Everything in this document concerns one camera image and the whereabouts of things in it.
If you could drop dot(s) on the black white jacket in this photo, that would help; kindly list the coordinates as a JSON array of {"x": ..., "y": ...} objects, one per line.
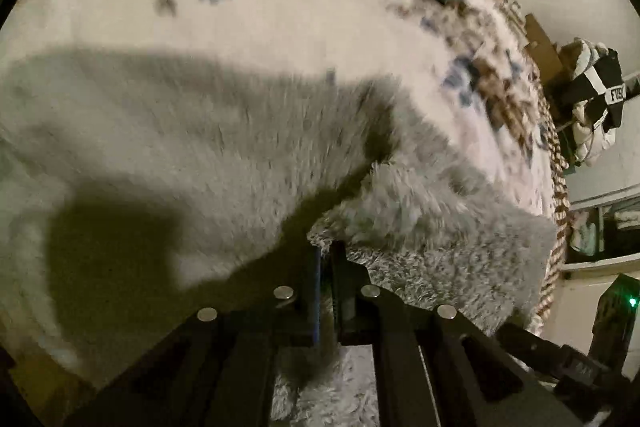
[{"x": 591, "y": 100}]

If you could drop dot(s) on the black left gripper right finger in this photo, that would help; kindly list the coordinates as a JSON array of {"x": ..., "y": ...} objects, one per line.
[{"x": 434, "y": 367}]

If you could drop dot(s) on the brown striped bed sheet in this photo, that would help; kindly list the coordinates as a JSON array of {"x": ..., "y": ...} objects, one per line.
[{"x": 555, "y": 206}]

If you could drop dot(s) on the floral white bed blanket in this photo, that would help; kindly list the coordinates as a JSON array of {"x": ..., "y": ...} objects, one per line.
[{"x": 339, "y": 40}]

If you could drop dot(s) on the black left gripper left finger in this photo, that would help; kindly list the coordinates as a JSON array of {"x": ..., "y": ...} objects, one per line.
[{"x": 216, "y": 368}]

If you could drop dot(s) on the grey fluffy pants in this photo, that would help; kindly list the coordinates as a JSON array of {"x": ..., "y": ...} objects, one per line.
[{"x": 137, "y": 188}]

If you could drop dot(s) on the brown cardboard box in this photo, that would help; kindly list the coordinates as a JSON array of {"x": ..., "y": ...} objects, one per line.
[{"x": 543, "y": 52}]

